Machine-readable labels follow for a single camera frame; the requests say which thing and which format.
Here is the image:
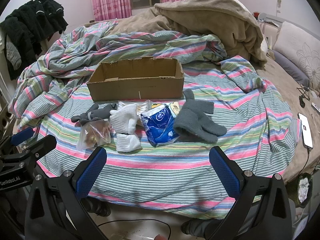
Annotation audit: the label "floral beige pillow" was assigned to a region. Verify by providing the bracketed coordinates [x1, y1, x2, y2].
[273, 21, 319, 92]

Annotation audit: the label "beige fleece blanket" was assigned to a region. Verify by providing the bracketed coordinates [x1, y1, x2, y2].
[111, 0, 267, 66]

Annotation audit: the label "blue tissue pack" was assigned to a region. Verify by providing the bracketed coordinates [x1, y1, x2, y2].
[140, 105, 179, 147]

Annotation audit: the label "dark grey socks pair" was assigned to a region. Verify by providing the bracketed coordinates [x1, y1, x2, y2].
[71, 103, 117, 126]

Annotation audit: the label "cartoon bear tissue pack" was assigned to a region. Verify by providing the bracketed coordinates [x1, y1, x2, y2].
[151, 101, 180, 118]

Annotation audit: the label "white socks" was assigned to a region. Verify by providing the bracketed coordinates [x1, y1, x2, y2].
[110, 104, 141, 153]

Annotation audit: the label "black clothes pile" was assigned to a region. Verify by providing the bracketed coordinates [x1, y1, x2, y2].
[1, 0, 68, 80]

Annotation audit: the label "brown cardboard box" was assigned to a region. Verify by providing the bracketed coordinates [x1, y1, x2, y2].
[87, 57, 184, 101]

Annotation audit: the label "grey pillow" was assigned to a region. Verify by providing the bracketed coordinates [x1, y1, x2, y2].
[272, 50, 310, 87]

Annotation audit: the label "clear plastic snack bag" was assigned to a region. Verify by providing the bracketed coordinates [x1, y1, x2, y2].
[76, 120, 111, 150]

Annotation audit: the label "cotton swab bag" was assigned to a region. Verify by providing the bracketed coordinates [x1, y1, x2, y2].
[118, 100, 151, 127]

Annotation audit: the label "striped pastel duvet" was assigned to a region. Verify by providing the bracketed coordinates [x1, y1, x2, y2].
[9, 21, 301, 219]

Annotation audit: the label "grey fuzzy gloves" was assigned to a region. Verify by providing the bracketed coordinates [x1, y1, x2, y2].
[173, 89, 227, 144]

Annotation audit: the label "white smartphone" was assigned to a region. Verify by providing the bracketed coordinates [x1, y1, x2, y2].
[298, 113, 313, 149]

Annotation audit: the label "black charging cable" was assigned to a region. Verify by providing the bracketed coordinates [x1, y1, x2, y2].
[97, 218, 172, 240]

